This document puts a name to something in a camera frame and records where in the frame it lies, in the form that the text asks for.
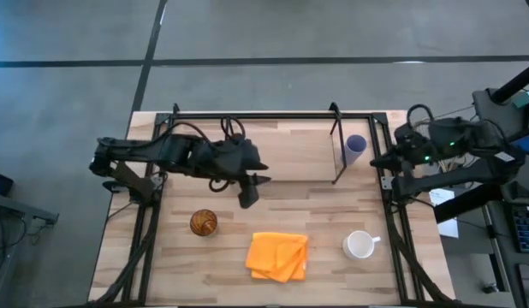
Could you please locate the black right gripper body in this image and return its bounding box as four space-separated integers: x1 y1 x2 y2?
391 121 436 169

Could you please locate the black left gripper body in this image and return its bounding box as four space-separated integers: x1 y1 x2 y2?
203 134 270 183

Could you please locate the lavender plastic cup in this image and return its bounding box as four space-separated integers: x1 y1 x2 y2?
341 133 368 168

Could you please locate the amber ribbed glass cup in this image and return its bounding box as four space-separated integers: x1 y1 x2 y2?
189 208 219 238

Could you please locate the white ceramic mug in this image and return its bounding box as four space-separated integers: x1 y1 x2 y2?
342 229 382 261

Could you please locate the white paper sheet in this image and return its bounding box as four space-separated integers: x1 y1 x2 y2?
428 187 461 240

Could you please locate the orange folded cloth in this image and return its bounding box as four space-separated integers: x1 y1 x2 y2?
244 231 310 284

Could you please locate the black stand beam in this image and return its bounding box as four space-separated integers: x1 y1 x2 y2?
433 183 505 224

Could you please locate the grey equipment cart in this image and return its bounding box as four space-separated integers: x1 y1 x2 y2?
472 87 529 308

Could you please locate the blue lit screen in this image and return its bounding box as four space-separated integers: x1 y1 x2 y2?
509 130 529 157

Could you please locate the black pole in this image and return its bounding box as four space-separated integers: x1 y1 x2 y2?
490 61 529 105

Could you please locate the teal small box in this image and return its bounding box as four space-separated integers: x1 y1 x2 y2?
511 88 529 109

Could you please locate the black keyboard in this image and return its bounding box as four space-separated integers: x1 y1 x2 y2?
511 204 529 254

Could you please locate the grey side desk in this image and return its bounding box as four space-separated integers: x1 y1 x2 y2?
0 191 60 308

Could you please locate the black device with blue light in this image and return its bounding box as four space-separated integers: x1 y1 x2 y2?
0 169 15 198

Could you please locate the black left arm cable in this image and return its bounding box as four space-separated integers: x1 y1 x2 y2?
220 115 247 141

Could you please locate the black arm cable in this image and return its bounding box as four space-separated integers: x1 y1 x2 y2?
406 104 436 127
220 115 247 141

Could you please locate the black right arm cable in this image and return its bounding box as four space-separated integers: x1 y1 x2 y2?
406 104 436 127

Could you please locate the black aluminium table frame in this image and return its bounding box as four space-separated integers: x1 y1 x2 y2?
92 103 452 307

